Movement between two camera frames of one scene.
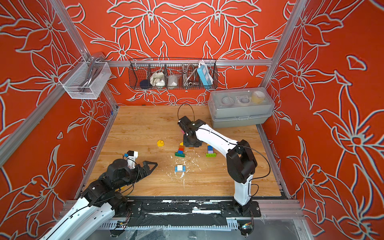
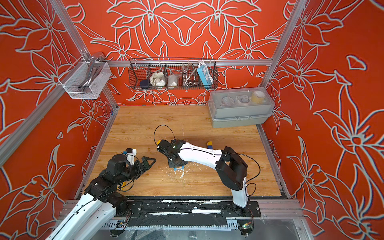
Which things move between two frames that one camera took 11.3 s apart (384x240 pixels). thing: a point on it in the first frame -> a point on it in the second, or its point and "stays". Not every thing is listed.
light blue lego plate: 180,168 stays
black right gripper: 197,145 -> 171,165
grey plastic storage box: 240,107 stays
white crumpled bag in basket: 157,79 stays
